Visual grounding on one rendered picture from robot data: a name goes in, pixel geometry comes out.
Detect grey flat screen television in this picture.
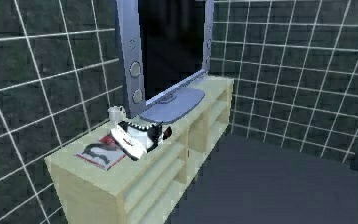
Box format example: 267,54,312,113
114,0,215,125

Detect white mug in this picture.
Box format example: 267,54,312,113
107,105,126,128

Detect pale yellow tv stand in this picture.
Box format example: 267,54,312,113
44,75,235,224

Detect red and grey magazine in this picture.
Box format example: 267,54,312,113
74,134,127,172

